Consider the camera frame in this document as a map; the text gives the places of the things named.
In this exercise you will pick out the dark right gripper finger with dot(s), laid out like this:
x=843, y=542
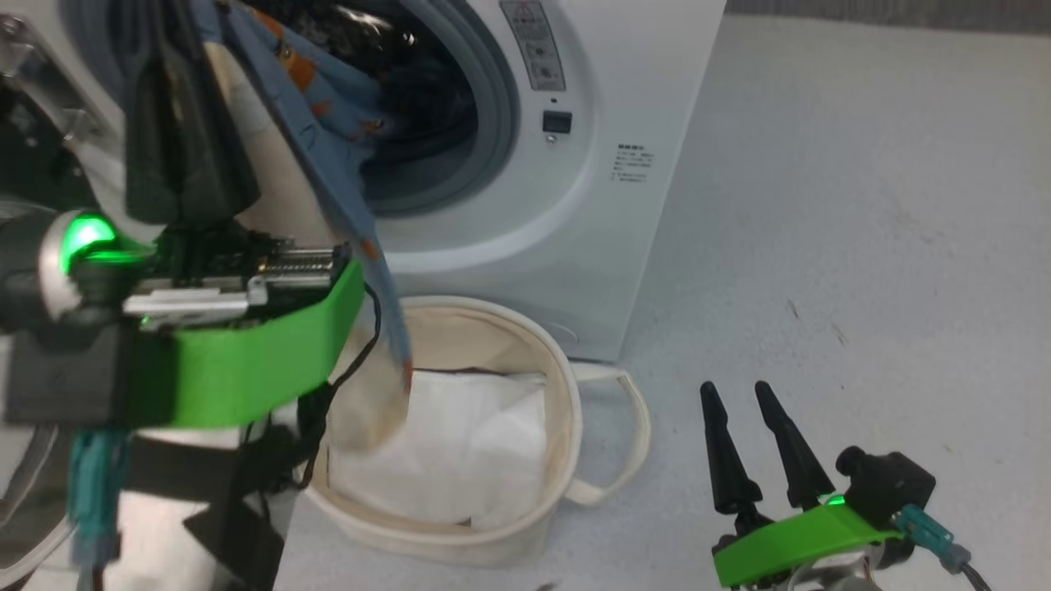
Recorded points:
x=727, y=460
x=796, y=460

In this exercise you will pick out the cream canvas laundry basket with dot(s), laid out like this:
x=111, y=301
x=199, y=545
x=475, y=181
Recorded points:
x=525, y=538

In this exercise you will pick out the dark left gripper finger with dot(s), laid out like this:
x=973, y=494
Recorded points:
x=218, y=164
x=160, y=148

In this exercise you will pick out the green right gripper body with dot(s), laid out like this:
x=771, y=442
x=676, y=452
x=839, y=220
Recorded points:
x=780, y=546

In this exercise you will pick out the blue cartoon print garment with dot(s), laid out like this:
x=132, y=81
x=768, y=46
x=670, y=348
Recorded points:
x=328, y=156

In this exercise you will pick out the white front-load washing machine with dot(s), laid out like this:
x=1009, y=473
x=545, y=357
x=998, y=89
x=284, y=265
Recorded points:
x=591, y=246

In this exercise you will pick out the grey instruction label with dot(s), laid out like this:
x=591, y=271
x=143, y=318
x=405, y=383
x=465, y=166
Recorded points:
x=535, y=45

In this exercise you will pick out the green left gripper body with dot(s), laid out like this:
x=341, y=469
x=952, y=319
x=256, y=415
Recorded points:
x=230, y=369

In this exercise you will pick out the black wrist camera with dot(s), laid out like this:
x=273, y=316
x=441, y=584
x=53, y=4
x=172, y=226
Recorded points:
x=891, y=484
x=66, y=377

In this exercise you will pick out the black text warning label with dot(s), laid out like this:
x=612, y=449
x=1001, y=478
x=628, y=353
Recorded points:
x=632, y=162

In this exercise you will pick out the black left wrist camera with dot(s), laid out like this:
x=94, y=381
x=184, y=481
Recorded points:
x=66, y=377

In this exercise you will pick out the white folded cloth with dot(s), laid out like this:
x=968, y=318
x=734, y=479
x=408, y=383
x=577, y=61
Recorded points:
x=476, y=451

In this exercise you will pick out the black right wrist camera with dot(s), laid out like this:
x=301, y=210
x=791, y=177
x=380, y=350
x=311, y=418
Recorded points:
x=891, y=484

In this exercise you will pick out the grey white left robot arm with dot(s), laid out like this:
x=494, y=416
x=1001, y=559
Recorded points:
x=25, y=263

